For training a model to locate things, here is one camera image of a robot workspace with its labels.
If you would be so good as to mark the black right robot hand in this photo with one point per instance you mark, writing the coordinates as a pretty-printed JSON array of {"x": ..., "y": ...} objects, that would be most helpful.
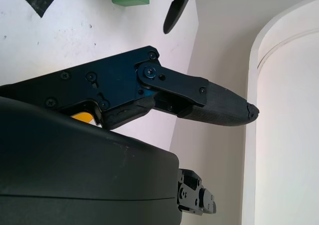
[{"x": 74, "y": 172}]

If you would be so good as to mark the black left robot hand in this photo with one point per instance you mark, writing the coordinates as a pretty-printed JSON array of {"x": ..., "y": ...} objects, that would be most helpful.
[{"x": 174, "y": 13}]

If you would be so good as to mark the yellow wooden cube block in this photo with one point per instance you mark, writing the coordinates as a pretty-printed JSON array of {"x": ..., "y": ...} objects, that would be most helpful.
[{"x": 82, "y": 117}]

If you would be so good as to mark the white rounded panel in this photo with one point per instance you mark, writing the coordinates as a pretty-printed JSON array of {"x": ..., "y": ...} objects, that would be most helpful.
[{"x": 286, "y": 110}]

